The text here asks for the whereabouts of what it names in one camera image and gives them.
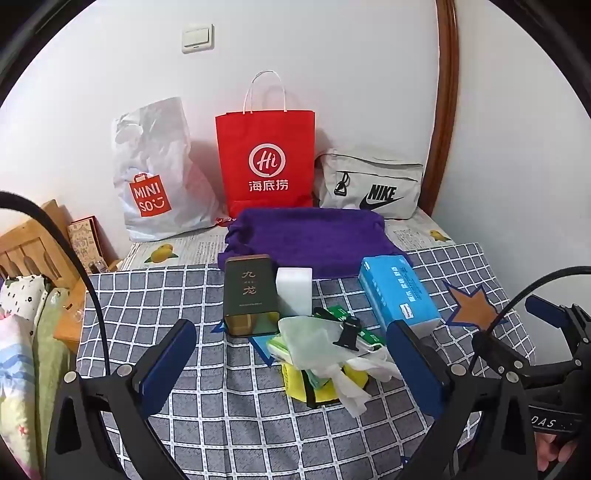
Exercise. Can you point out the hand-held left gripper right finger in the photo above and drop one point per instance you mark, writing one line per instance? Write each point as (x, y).
(415, 369)

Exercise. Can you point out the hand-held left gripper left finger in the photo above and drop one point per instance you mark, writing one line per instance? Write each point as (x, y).
(168, 364)

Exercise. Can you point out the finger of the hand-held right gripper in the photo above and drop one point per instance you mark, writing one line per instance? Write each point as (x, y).
(489, 350)
(545, 311)

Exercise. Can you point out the dark green packet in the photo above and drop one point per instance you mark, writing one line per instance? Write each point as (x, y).
(339, 315)

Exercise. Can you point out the clear plastic bag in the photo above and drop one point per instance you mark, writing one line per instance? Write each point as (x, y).
(309, 341)

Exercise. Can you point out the light green wipes packet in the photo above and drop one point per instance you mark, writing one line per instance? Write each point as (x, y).
(278, 348)

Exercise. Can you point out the yellow pouch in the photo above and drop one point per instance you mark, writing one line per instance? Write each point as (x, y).
(295, 385)

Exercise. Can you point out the white sponge block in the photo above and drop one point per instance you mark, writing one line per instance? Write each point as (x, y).
(295, 290)

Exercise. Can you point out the person's right hand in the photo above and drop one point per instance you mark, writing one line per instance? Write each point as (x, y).
(551, 450)

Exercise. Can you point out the orange star sticker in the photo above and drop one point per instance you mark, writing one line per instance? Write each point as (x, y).
(475, 307)

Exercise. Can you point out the grey checked tablecloth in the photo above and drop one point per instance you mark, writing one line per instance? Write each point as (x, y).
(221, 415)

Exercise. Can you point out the blue tissue pack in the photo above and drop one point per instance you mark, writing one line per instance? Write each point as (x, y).
(397, 290)

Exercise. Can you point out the blue star sticker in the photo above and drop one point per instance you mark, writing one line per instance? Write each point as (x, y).
(263, 351)

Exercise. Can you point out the clear glass jar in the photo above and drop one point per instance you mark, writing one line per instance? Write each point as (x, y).
(77, 316)

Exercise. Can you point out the wooden nightstand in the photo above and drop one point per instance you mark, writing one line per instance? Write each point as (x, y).
(69, 327)

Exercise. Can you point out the dark green tea tin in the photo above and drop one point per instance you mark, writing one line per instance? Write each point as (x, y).
(249, 290)

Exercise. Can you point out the fruit print paper sheet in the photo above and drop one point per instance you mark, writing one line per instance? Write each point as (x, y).
(184, 251)

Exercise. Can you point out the green blanket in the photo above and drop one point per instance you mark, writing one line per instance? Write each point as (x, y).
(51, 369)

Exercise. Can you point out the patterned gift box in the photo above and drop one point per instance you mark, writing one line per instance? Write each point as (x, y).
(85, 240)

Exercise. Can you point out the floral quilt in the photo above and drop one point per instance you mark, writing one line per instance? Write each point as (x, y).
(16, 369)

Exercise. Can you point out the purple towel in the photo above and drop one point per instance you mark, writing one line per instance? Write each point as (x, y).
(314, 235)

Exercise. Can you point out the white plastic shopping bag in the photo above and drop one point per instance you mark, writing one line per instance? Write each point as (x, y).
(152, 175)

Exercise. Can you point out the grey zip pouch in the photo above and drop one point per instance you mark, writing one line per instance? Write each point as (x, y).
(369, 184)

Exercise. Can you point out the red paper bag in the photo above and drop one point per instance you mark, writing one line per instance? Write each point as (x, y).
(265, 157)

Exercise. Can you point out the brown wooden door frame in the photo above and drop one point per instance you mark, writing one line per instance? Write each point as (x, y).
(445, 92)

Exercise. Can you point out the white wall switch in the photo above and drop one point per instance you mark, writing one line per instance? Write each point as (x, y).
(197, 38)

